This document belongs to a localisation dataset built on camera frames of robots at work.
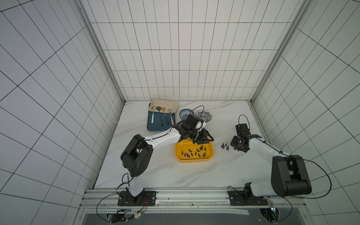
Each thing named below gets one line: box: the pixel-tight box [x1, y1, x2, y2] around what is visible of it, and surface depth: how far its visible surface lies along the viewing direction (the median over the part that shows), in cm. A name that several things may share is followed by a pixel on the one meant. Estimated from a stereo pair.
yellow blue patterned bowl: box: [196, 109, 213, 123], surface depth 109 cm
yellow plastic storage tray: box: [174, 137, 214, 163], surface depth 91 cm
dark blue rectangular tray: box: [147, 110, 176, 132], surface depth 109 cm
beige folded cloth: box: [148, 97, 180, 113], surface depth 117 cm
